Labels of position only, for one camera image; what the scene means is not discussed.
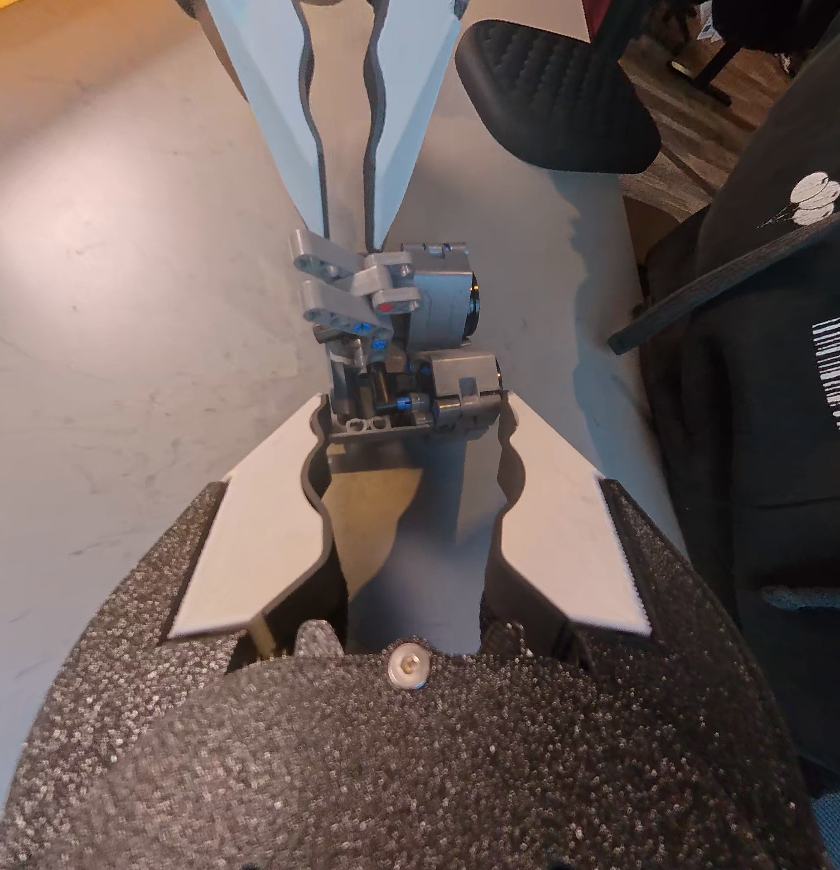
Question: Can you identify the grey desk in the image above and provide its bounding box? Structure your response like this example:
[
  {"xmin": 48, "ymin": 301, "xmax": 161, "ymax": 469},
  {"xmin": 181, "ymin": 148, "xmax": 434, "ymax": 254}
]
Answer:
[{"xmin": 0, "ymin": 0, "xmax": 689, "ymax": 870}]

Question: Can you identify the grey motor block assembly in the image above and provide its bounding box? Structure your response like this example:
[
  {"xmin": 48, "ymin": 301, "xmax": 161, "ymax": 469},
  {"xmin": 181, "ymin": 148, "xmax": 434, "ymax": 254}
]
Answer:
[{"xmin": 325, "ymin": 241, "xmax": 506, "ymax": 446}]

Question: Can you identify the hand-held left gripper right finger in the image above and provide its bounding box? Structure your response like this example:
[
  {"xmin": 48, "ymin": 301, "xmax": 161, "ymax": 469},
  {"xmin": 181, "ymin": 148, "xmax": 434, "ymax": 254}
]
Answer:
[{"xmin": 484, "ymin": 391, "xmax": 655, "ymax": 640}]

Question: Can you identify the person's black hoodie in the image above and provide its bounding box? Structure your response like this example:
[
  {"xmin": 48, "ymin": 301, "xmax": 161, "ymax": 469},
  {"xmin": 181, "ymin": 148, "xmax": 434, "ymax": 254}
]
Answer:
[{"xmin": 607, "ymin": 0, "xmax": 840, "ymax": 789}]

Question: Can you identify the dark grey brick beam assembly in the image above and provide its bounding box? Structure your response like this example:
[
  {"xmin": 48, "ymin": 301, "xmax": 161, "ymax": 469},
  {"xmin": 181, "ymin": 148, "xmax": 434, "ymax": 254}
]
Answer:
[{"xmin": 313, "ymin": 316, "xmax": 395, "ymax": 371}]

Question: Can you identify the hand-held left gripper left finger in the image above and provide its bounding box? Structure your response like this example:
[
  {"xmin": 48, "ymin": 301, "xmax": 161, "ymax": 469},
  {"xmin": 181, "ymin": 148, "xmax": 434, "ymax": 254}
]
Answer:
[{"xmin": 167, "ymin": 391, "xmax": 336, "ymax": 641}]

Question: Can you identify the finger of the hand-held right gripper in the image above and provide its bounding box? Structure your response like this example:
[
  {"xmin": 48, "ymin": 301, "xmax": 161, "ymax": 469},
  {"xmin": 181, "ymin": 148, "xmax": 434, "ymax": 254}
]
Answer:
[
  {"xmin": 362, "ymin": 0, "xmax": 461, "ymax": 250},
  {"xmin": 203, "ymin": 0, "xmax": 335, "ymax": 244}
]

